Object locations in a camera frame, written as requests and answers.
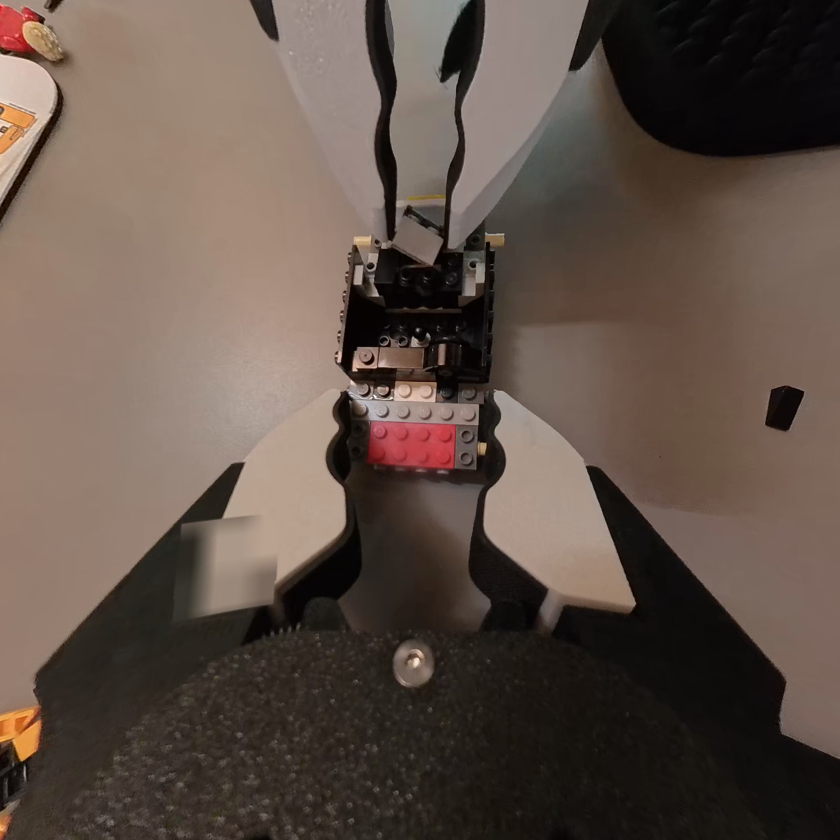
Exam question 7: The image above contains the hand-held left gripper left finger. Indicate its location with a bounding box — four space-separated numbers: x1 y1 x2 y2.
222 387 363 598

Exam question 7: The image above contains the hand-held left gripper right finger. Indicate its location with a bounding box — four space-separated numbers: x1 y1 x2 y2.
470 388 637 635

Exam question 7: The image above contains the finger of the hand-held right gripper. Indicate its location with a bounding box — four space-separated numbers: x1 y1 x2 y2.
272 0 403 242
436 0 589 250

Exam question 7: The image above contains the black toy brick vehicle model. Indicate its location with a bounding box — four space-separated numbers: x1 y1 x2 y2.
333 222 508 487

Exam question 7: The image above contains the small grey plate brick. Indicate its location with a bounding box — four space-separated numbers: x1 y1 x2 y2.
392 205 442 265

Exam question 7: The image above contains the grey desk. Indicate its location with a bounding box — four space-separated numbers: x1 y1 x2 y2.
0 0 840 840

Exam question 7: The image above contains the small black slope brick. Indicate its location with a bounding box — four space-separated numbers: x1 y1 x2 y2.
764 385 805 432

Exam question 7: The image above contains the white rounded tray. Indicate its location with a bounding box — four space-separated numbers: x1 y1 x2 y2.
0 52 64 223

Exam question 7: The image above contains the red toy brick piece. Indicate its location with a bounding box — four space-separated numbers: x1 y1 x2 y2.
0 5 46 55

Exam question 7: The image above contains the pile of orange black bricks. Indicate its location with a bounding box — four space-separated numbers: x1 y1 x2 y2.
0 704 46 818

